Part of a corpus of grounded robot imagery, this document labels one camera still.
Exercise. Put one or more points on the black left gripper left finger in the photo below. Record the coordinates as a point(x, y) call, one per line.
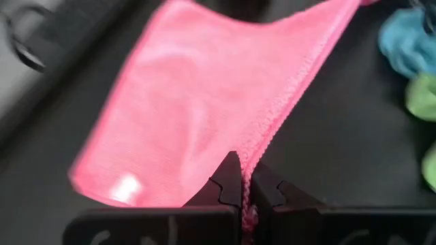
point(228, 183)

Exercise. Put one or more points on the pink microfiber towel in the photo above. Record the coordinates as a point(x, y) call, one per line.
point(187, 102)

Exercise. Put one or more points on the teal microfiber towel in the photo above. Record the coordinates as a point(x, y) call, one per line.
point(405, 44)

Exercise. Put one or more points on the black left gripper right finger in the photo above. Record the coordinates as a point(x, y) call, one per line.
point(269, 190)

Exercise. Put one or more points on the green microfiber towel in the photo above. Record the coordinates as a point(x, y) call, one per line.
point(424, 98)

